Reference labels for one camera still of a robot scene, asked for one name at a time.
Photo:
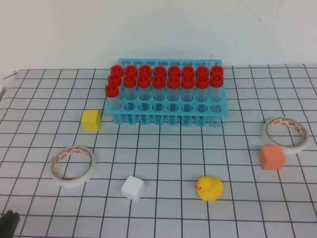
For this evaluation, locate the red-capped clear tube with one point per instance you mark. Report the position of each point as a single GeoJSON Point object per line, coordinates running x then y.
{"type": "Point", "coordinates": [113, 96]}

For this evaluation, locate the orange foam cube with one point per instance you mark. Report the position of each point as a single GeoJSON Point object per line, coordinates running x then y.
{"type": "Point", "coordinates": [271, 157]}

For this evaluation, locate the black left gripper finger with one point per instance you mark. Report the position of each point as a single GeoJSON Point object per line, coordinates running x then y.
{"type": "Point", "coordinates": [8, 224]}

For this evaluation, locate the white foam cube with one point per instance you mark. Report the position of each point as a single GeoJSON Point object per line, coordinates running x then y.
{"type": "Point", "coordinates": [133, 188]}

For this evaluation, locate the right white tape roll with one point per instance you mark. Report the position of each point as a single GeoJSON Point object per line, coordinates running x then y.
{"type": "Point", "coordinates": [283, 121]}

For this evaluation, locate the yellow rubber duck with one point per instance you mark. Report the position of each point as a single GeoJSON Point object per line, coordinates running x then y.
{"type": "Point", "coordinates": [209, 189]}

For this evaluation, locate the left white tape roll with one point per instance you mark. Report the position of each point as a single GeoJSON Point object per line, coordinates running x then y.
{"type": "Point", "coordinates": [66, 152]}

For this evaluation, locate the white grid-pattern cloth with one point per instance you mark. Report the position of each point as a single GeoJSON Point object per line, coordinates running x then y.
{"type": "Point", "coordinates": [40, 115]}

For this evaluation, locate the yellow foam cube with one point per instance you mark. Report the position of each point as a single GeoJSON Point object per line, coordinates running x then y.
{"type": "Point", "coordinates": [91, 120]}

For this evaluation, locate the white tape roll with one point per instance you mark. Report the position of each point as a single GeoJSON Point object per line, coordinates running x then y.
{"type": "Point", "coordinates": [283, 121]}
{"type": "Point", "coordinates": [66, 152]}

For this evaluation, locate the red-capped tube row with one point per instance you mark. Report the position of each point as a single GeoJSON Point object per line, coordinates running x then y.
{"type": "Point", "coordinates": [173, 84]}
{"type": "Point", "coordinates": [174, 70]}
{"type": "Point", "coordinates": [131, 70]}
{"type": "Point", "coordinates": [114, 79]}
{"type": "Point", "coordinates": [188, 85]}
{"type": "Point", "coordinates": [202, 71]}
{"type": "Point", "coordinates": [202, 88]}
{"type": "Point", "coordinates": [144, 84]}
{"type": "Point", "coordinates": [145, 70]}
{"type": "Point", "coordinates": [188, 71]}
{"type": "Point", "coordinates": [160, 71]}
{"type": "Point", "coordinates": [158, 84]}
{"type": "Point", "coordinates": [217, 70]}
{"type": "Point", "coordinates": [216, 84]}
{"type": "Point", "coordinates": [117, 69]}
{"type": "Point", "coordinates": [129, 83]}

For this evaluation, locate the blue tube rack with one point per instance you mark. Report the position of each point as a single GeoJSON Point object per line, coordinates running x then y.
{"type": "Point", "coordinates": [166, 111]}

